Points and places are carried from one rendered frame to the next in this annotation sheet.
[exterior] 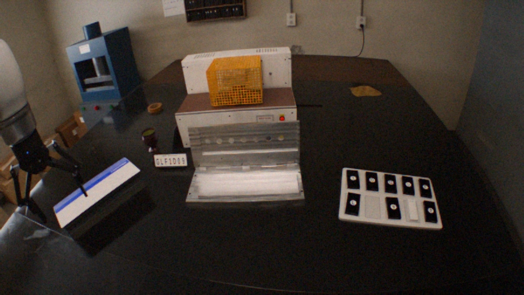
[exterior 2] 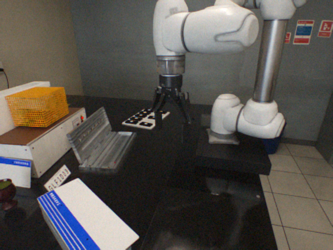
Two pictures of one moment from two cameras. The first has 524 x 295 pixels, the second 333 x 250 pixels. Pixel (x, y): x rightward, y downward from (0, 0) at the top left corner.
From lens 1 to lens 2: 1.19 m
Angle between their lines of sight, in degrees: 74
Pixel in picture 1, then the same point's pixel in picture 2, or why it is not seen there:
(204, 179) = (97, 161)
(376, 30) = (12, 71)
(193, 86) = not seen: outside the picture
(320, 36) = not seen: outside the picture
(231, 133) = (86, 127)
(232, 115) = (62, 127)
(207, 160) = (86, 152)
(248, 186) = (116, 146)
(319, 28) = not seen: outside the picture
